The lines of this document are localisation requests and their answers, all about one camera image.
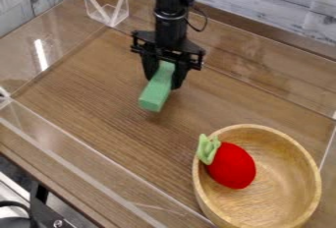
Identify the brown wooden bowl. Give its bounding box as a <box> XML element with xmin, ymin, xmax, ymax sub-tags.
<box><xmin>192</xmin><ymin>124</ymin><xmax>321</xmax><ymax>228</ymax></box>

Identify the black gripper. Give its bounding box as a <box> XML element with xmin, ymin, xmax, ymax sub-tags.
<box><xmin>130</xmin><ymin>30</ymin><xmax>206</xmax><ymax>89</ymax></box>

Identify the red plush strawberry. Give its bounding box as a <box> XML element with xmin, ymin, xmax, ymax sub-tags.
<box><xmin>197</xmin><ymin>134</ymin><xmax>256</xmax><ymax>190</ymax></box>

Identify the clear acrylic tray wall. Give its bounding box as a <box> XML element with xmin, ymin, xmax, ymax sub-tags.
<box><xmin>0</xmin><ymin>0</ymin><xmax>336</xmax><ymax>228</ymax></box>

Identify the green foam stick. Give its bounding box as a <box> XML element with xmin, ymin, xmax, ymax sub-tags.
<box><xmin>137</xmin><ymin>62</ymin><xmax>174</xmax><ymax>112</ymax></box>

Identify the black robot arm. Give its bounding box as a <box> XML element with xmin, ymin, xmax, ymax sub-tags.
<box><xmin>130</xmin><ymin>0</ymin><xmax>206</xmax><ymax>89</ymax></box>

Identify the black cable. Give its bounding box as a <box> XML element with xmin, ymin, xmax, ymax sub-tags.
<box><xmin>185</xmin><ymin>4</ymin><xmax>210</xmax><ymax>33</ymax></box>

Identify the black table leg frame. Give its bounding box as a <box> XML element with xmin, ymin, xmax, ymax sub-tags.
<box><xmin>30</xmin><ymin>181</ymin><xmax>76</xmax><ymax>228</ymax></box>

